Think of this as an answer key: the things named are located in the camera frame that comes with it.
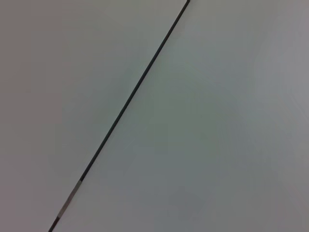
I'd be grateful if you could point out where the black panel seam strip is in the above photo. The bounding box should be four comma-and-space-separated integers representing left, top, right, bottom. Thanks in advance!
47, 0, 191, 232

